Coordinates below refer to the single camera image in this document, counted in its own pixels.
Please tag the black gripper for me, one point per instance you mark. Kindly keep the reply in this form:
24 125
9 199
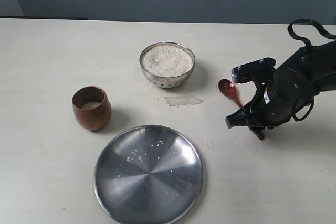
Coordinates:
276 103

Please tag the red wooden spoon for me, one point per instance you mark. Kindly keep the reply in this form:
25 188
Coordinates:
228 89

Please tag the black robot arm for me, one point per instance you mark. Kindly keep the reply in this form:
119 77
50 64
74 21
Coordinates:
318 62

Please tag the steel bowl of rice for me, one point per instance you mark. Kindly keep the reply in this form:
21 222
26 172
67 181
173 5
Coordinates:
167 64

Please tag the clear tape patch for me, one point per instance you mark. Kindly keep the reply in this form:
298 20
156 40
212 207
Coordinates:
184 100

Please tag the round steel plate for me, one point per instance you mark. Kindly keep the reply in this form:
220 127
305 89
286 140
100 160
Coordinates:
148 174

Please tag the brown wooden cup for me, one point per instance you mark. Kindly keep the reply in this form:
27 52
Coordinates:
92 108

